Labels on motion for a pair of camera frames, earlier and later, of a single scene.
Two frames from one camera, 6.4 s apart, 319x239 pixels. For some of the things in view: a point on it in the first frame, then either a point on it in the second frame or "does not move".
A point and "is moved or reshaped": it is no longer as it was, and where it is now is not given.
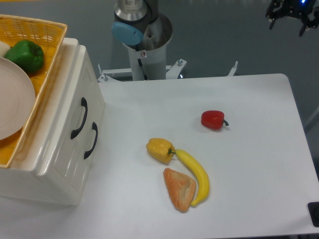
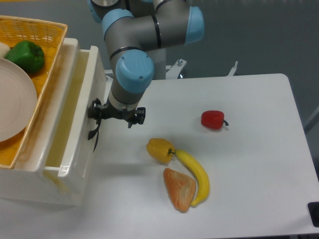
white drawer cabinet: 54,158 does not move
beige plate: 17,98 does not move
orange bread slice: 181,187 does not move
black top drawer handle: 83,102 -> 92,133
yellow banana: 205,180 does not move
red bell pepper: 213,120 does not move
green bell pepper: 29,56 does not move
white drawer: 84,108 is moved or reshaped
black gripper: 299,8 -> 98,110
